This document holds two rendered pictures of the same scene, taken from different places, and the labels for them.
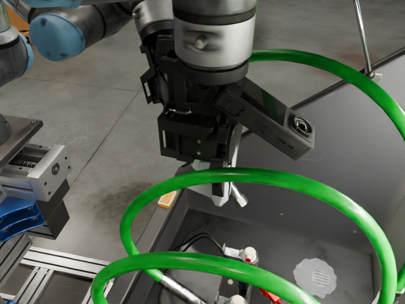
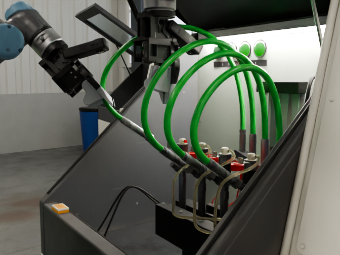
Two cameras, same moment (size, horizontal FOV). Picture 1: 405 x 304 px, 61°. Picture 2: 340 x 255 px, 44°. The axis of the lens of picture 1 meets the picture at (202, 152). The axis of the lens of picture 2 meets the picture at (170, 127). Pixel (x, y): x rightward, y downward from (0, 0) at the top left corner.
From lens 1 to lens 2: 0.88 m
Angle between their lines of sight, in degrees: 56
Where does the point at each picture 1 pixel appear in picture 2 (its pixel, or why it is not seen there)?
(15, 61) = not seen: outside the picture
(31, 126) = not seen: outside the picture
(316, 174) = (151, 153)
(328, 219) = (166, 192)
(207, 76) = (170, 12)
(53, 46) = (15, 42)
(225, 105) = (174, 27)
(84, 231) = not seen: outside the picture
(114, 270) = (185, 77)
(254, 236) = (126, 231)
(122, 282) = (95, 239)
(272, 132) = (190, 39)
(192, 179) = (183, 48)
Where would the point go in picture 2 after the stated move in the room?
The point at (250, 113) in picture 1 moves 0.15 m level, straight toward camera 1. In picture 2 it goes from (182, 31) to (232, 25)
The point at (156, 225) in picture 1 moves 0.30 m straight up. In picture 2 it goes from (73, 218) to (69, 98)
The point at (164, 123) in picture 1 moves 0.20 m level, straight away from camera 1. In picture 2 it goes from (152, 39) to (83, 43)
